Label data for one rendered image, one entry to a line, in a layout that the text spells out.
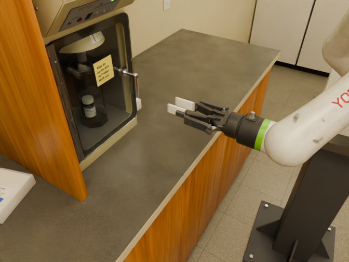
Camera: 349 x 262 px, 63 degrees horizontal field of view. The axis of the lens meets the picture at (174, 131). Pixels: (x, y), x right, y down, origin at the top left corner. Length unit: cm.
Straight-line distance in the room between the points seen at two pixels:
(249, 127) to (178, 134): 39
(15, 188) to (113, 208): 30
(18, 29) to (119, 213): 55
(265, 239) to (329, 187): 66
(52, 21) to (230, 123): 51
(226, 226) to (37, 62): 162
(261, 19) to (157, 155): 297
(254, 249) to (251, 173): 63
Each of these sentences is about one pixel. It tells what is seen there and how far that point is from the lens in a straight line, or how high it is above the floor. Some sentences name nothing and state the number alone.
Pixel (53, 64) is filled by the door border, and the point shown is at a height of 134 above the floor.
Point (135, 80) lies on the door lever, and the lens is 98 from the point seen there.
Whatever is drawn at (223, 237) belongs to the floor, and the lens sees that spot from 195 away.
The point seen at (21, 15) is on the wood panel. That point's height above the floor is 149.
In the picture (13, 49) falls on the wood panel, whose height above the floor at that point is 141.
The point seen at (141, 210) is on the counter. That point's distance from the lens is 89.
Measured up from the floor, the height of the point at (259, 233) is 1.
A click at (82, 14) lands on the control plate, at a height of 145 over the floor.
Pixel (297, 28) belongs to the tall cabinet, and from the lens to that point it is 372.
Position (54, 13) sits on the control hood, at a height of 147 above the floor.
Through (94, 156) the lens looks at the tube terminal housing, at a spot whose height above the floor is 96.
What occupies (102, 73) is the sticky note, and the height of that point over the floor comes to 124.
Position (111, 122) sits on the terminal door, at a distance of 103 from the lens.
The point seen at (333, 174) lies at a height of 74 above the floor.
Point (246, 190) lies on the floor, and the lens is 221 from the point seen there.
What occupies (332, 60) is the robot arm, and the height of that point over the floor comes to 124.
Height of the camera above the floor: 167
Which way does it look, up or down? 39 degrees down
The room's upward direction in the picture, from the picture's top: straight up
